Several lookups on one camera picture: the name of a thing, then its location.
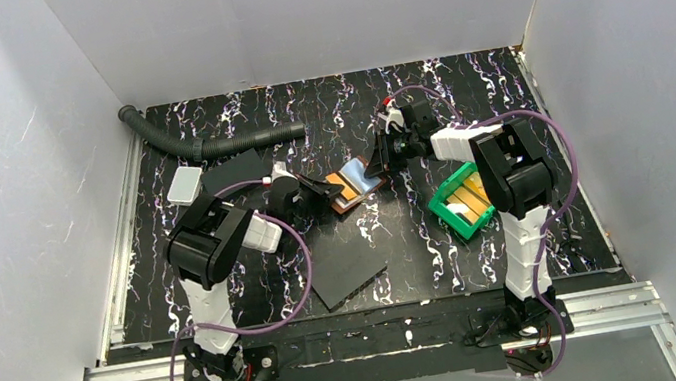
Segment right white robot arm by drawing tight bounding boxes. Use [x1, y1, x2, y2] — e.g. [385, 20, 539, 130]
[365, 99, 557, 328]

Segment brown leather card holder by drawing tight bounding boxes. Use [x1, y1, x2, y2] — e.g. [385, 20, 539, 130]
[325, 156, 385, 215]

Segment cards in green tray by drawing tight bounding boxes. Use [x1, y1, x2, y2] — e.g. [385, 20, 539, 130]
[443, 171, 493, 227]

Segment gold credit card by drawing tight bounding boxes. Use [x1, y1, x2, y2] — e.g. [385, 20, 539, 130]
[325, 172, 359, 204]

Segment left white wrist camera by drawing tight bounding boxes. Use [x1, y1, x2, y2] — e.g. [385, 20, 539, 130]
[269, 161, 295, 184]

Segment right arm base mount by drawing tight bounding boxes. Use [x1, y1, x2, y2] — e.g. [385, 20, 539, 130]
[462, 300, 575, 379]

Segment black foam block front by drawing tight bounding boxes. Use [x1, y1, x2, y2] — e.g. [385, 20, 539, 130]
[311, 239, 388, 313]

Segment green plastic card tray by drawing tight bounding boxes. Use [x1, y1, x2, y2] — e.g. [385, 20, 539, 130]
[427, 162, 497, 240]

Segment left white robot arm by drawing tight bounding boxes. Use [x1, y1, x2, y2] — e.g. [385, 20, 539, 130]
[165, 173, 348, 374]

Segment white plastic box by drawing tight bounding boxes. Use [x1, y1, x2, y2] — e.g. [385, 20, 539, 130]
[166, 166, 203, 207]

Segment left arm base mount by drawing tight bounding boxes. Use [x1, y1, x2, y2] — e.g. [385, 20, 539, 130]
[182, 342, 280, 381]

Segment black corrugated hose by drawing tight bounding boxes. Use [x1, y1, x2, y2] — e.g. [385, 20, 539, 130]
[116, 78, 310, 173]

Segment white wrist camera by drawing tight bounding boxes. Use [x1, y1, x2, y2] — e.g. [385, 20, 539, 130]
[376, 97, 406, 134]
[269, 161, 295, 184]

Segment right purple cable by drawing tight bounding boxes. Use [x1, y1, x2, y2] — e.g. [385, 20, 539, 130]
[386, 62, 609, 381]

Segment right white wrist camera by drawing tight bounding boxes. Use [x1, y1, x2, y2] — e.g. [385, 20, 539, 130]
[376, 97, 406, 134]

